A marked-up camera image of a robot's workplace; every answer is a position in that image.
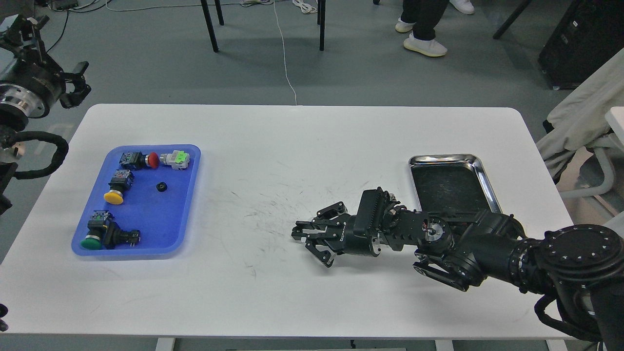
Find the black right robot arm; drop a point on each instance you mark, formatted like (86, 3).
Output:
(577, 270)

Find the beige cloth cover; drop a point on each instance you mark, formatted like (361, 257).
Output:
(580, 117)

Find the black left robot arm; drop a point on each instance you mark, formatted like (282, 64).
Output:
(13, 136)

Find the black cabinet box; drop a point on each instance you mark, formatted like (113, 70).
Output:
(590, 33)

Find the blue plastic tray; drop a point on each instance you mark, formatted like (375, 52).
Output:
(160, 217)

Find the green white switch module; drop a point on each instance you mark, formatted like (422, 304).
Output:
(177, 159)

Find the red push button switch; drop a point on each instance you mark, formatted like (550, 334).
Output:
(135, 161)

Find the silver metal tray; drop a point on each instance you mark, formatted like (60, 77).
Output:
(452, 182)

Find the person legs white shoes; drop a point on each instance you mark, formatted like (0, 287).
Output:
(420, 17)

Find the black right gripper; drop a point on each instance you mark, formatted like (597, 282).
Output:
(362, 232)

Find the yellow push button switch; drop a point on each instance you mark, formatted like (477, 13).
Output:
(121, 181)

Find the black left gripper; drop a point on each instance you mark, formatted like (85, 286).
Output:
(27, 90)

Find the green push button switch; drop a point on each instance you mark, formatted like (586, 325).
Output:
(105, 233)

